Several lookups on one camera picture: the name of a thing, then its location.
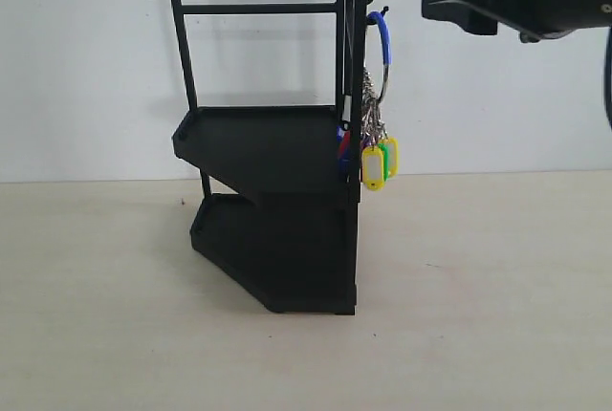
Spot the bunch of colourful key tags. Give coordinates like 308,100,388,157
359,8,399,191

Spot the black two-tier metal rack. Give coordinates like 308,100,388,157
170,0,373,315

